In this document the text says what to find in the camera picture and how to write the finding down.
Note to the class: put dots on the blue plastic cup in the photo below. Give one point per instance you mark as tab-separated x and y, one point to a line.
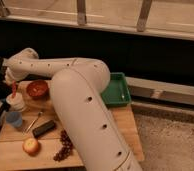
14	118

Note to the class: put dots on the red yellow apple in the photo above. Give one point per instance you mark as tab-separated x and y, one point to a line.
31	146

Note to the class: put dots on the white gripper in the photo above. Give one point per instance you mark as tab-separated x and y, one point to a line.
8	78

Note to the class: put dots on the red bowl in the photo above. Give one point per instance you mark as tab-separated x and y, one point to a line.
37	89

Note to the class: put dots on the green plastic tray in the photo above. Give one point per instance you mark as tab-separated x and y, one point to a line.
117	93

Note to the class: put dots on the metal fork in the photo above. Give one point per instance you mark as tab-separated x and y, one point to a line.
34	121

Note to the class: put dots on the black rectangular block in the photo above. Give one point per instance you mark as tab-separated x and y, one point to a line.
44	128

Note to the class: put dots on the white paper cup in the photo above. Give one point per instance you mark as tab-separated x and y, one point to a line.
16	102

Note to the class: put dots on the dark red grape bunch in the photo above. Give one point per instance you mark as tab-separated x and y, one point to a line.
66	149

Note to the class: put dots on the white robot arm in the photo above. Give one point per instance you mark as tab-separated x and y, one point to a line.
75	91

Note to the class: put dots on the wooden cutting board table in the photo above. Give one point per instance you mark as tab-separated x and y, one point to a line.
12	156

